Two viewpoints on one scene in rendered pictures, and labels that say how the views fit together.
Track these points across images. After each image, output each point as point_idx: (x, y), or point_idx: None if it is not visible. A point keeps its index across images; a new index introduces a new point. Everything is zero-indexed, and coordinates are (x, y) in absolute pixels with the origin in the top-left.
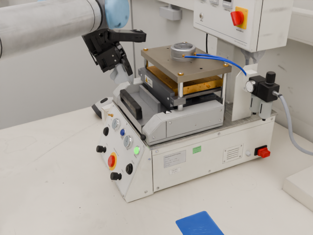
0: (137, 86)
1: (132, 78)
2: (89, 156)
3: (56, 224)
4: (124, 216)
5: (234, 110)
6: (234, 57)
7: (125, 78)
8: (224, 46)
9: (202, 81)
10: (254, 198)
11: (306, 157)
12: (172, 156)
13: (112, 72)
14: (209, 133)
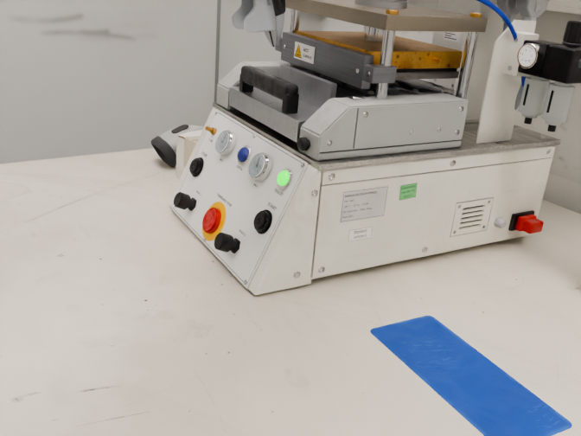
0: (271, 73)
1: (282, 25)
2: (154, 221)
3: (92, 327)
4: (252, 318)
5: (482, 118)
6: None
7: (266, 22)
8: (456, 3)
9: (424, 50)
10: (526, 300)
11: None
12: (360, 196)
13: (238, 11)
14: (437, 155)
